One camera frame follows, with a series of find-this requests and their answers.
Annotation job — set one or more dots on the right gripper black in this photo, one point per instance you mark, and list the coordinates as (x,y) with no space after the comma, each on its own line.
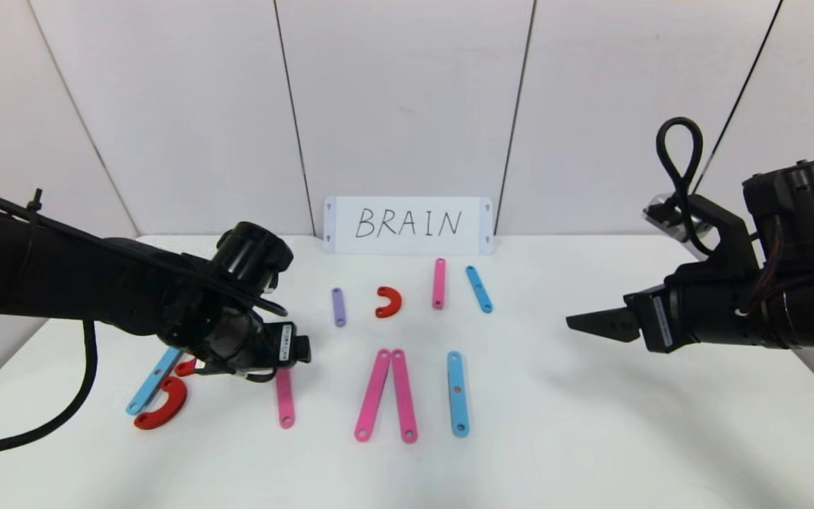
(654,322)

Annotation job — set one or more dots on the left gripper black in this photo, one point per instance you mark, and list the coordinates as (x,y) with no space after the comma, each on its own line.
(285,344)

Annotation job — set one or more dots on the long pink bar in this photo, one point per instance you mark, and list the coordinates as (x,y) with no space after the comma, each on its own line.
(372,394)
(285,399)
(404,396)

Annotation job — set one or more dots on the small red arc piece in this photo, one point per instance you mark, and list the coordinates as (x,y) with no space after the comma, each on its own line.
(394,302)

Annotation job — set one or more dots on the white sign reading BRAIN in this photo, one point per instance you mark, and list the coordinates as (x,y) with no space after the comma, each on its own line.
(407,226)

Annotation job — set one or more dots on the short purple bar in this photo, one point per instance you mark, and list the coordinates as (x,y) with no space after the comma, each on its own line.
(338,307)

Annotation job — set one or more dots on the large red arc piece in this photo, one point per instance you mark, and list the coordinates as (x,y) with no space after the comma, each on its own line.
(175,403)
(184,367)

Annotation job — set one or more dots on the short blue bar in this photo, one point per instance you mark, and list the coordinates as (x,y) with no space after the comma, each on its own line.
(478,289)

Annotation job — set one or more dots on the short pink bar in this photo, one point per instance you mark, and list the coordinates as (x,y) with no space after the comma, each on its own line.
(439,283)

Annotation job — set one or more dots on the long blue bar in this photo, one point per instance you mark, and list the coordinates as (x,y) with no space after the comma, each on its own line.
(457,392)
(145,392)

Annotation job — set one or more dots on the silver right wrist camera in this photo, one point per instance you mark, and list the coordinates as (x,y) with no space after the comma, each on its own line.
(665,214)

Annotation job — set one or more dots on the black right camera bracket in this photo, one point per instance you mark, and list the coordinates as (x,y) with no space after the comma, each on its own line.
(728,233)

